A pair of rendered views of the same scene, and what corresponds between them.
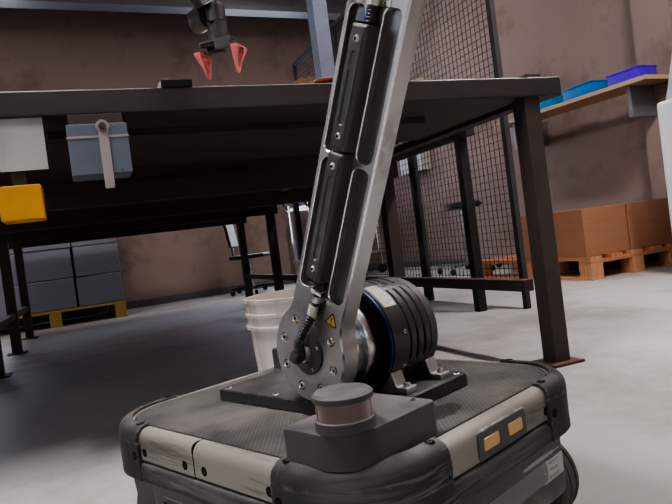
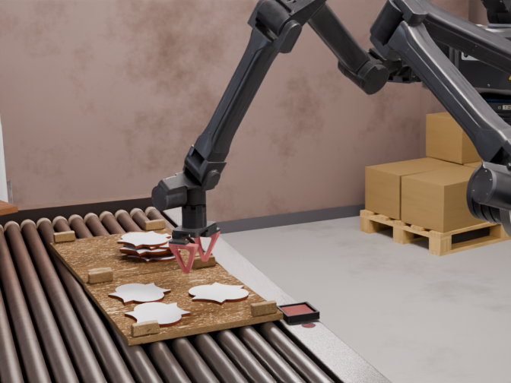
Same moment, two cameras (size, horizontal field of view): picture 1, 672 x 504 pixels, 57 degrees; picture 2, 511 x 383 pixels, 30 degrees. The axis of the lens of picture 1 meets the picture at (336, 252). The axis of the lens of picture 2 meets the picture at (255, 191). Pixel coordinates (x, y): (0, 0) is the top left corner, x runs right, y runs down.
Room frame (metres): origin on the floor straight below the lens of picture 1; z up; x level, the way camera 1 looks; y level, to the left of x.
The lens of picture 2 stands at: (1.55, 2.36, 1.66)
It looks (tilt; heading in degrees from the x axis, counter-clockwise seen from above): 13 degrees down; 273
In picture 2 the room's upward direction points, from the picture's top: 2 degrees counter-clockwise
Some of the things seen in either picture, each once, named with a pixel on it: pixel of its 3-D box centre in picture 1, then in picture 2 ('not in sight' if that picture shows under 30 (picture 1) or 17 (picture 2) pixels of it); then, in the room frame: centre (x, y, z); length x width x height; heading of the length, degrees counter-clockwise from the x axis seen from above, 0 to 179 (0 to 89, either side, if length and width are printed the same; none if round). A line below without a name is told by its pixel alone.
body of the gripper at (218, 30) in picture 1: (218, 35); (194, 217); (1.82, 0.26, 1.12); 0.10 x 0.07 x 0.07; 71
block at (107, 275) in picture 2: not in sight; (100, 276); (2.07, 0.16, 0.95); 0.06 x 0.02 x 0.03; 26
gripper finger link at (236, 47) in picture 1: (232, 57); (201, 243); (1.81, 0.23, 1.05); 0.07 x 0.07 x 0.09; 71
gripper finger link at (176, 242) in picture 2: (211, 62); (188, 251); (1.83, 0.29, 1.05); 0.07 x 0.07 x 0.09; 71
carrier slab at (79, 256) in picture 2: not in sight; (130, 254); (2.05, -0.09, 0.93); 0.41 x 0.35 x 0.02; 117
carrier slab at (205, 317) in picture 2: not in sight; (178, 300); (1.87, 0.28, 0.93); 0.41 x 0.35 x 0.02; 116
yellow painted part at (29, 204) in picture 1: (18, 170); not in sight; (1.44, 0.70, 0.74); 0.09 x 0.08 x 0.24; 112
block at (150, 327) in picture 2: not in sight; (145, 328); (1.90, 0.51, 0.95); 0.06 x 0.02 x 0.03; 26
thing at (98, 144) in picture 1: (99, 153); not in sight; (1.51, 0.53, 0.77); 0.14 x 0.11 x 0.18; 112
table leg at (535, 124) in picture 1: (541, 231); not in sight; (2.01, -0.67, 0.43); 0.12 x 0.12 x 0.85; 22
